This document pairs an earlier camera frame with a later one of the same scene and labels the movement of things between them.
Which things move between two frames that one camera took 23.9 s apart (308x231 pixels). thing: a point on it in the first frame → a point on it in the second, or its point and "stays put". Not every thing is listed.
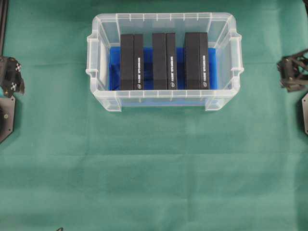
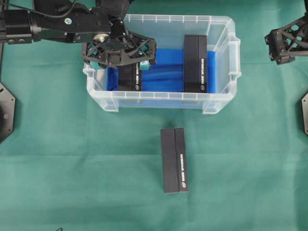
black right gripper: [293, 74] → [285, 44]
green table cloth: [75, 162] stays put
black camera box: [196, 61] stays put
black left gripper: [11, 82] → [119, 47]
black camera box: [164, 61] → [174, 160]
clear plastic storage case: [164, 62] stays put
